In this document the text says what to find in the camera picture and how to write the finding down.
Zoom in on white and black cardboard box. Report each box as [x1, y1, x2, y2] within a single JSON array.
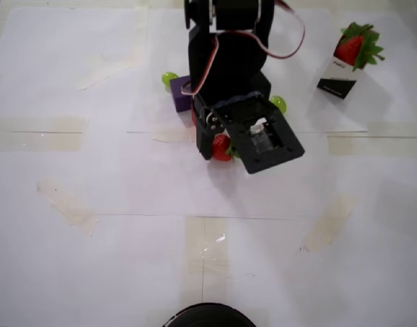
[[316, 32, 382, 102]]

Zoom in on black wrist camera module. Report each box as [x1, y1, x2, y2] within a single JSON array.
[[213, 94, 305, 175]]

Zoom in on black round object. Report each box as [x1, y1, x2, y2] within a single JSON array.
[[163, 302, 258, 327]]

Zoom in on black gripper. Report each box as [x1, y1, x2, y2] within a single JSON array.
[[187, 29, 273, 161]]

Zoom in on purple wooden cube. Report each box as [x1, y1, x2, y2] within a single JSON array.
[[170, 75, 194, 113]]

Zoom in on beige tape strip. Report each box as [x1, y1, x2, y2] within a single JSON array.
[[36, 176, 100, 238], [0, 116, 85, 153], [77, 54, 144, 92], [302, 193, 358, 253], [326, 122, 417, 157], [184, 216, 230, 300]]

